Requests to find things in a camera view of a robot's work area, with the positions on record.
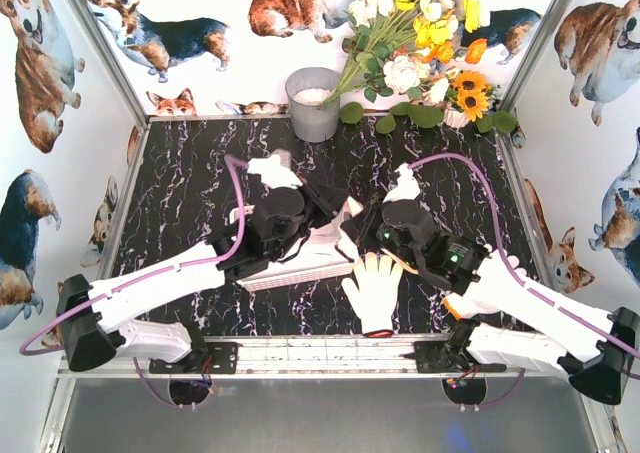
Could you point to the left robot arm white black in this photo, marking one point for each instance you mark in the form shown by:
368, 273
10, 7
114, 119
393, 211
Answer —
288, 236

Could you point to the small sunflower pot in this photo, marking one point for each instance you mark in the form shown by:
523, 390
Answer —
470, 98

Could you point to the yellow dotted work glove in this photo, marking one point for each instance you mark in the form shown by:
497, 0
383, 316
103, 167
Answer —
404, 265

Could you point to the cream glove red cuff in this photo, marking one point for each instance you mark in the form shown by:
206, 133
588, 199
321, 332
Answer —
372, 291

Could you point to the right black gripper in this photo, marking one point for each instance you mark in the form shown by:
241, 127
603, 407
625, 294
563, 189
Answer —
358, 224

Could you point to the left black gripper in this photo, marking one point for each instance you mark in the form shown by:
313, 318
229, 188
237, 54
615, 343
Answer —
323, 205

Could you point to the white perforated storage basket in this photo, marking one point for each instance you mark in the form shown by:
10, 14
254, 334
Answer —
327, 253

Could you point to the aluminium front rail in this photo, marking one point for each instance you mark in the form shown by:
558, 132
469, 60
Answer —
318, 357

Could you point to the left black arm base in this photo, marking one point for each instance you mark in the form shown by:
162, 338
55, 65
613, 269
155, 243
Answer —
215, 358

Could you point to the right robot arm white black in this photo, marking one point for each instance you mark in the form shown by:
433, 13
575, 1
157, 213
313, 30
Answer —
502, 315

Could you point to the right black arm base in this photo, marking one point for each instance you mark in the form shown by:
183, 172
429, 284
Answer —
438, 357

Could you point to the grey metal bucket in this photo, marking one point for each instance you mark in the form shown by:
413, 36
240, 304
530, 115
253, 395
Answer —
314, 111

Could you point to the artificial flower bouquet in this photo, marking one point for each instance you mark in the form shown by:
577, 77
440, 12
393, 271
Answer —
403, 47

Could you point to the white glove orange cuff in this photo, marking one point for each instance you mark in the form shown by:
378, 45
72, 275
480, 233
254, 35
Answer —
481, 297

